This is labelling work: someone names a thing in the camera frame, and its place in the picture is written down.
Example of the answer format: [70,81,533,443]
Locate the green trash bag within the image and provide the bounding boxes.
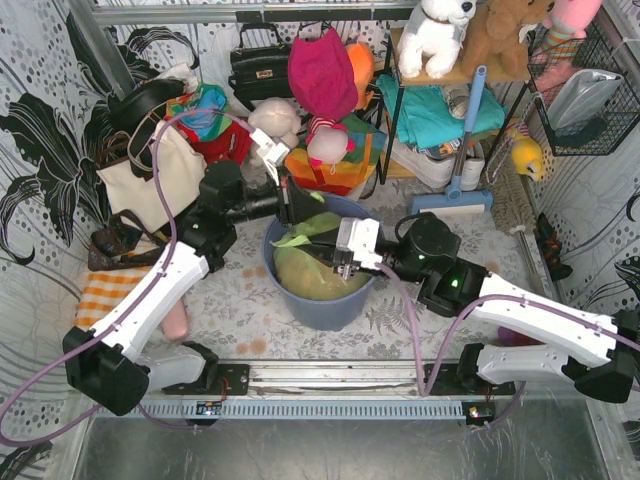
[262,194,373,301]

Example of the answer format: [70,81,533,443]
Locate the blue trash bin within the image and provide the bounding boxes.
[261,193,375,331]

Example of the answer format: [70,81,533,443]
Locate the blue floor squeegee mop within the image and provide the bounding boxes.
[409,65,493,215]

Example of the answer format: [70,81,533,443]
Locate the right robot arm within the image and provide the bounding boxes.
[302,213,639,404]

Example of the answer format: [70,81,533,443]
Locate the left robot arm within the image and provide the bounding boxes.
[62,161,327,416]

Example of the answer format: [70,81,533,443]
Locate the rainbow striped bag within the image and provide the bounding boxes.
[285,113,387,196]

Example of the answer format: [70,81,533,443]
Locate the colourful printed bag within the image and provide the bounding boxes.
[165,84,231,143]

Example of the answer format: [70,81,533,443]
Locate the magenta cloth bag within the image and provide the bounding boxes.
[288,27,358,121]

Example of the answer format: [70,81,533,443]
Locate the cream canvas tote bag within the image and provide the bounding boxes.
[98,126,206,231]

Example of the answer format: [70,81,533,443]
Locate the silver foil bag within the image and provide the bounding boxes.
[547,69,624,130]

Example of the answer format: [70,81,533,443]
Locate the pink white plush doll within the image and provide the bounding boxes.
[306,116,355,168]

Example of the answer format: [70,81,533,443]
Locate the cream plush sheep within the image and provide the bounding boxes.
[248,97,302,149]

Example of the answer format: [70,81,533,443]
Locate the red cloth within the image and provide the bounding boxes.
[191,122,252,165]

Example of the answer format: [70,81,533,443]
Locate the black leather handbag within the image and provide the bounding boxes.
[228,23,293,112]

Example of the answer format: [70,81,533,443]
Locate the white sneakers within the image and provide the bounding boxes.
[391,139,485,191]

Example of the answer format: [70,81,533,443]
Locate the orange plush toy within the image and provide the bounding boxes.
[346,43,374,110]

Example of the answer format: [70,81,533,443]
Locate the teal folded cloth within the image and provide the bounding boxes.
[396,86,506,149]

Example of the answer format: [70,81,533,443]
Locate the pink plush roll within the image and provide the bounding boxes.
[161,300,189,341]

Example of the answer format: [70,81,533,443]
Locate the brown chenille duster mop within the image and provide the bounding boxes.
[485,159,535,235]

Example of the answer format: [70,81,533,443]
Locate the black round hat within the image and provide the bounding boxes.
[108,78,186,133]

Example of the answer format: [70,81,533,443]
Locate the brown patterned handbag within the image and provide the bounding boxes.
[88,209,167,272]

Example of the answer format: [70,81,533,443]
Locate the magenta striped sock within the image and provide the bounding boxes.
[498,327,535,347]

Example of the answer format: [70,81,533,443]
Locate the black wooden shelf rack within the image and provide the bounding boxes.
[376,28,531,185]

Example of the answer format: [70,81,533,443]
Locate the yellow plush duck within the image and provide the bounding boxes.
[506,122,543,181]

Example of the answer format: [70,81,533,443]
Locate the white plush dog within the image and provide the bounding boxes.
[397,0,476,79]

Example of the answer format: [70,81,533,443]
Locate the orange checkered cloth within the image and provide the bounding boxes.
[73,267,150,330]

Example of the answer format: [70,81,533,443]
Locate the brown teddy bear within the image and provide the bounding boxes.
[460,0,554,77]

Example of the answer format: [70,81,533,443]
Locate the pink plush toy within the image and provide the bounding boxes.
[541,0,602,60]

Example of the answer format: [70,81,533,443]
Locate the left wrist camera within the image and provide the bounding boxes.
[250,128,291,186]

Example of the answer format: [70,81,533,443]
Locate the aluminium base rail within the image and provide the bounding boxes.
[74,357,611,399]

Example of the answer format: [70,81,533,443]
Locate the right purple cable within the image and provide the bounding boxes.
[369,259,640,431]

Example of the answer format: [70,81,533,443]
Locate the purple cable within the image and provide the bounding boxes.
[0,109,261,446]
[369,259,640,431]

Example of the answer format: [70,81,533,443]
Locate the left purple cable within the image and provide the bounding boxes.
[0,109,261,446]

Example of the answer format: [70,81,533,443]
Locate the black wire basket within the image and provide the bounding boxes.
[528,24,639,157]

